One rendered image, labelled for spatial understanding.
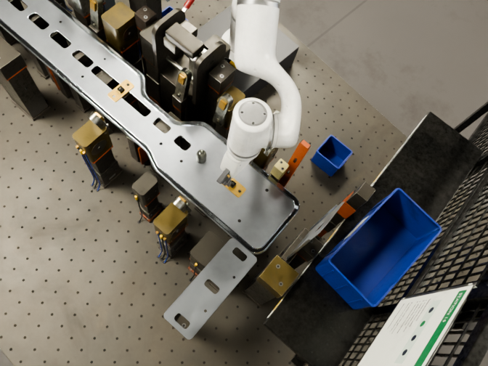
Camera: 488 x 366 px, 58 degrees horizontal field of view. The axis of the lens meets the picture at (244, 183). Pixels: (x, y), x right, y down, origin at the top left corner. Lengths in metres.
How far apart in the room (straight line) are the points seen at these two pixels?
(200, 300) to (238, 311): 0.33
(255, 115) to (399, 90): 2.13
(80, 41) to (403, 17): 2.34
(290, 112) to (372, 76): 2.03
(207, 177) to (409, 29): 2.27
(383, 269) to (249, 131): 0.64
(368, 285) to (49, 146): 1.21
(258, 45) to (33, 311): 1.12
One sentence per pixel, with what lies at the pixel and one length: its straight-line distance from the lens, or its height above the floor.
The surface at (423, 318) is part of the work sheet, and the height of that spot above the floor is 1.33.
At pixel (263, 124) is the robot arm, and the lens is 0.92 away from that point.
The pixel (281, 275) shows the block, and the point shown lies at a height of 1.06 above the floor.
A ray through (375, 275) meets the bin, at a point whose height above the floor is 1.03.
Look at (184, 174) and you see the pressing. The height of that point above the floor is 1.00.
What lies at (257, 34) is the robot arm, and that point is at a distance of 0.94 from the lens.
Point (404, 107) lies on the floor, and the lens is 2.93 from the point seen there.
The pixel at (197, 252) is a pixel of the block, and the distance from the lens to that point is 1.28.
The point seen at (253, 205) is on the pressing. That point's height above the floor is 1.00.
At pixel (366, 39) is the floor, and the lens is 3.12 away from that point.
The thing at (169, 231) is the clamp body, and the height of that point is 1.05.
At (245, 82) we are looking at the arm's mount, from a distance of 1.72.
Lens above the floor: 2.24
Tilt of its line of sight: 68 degrees down
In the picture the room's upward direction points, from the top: 21 degrees clockwise
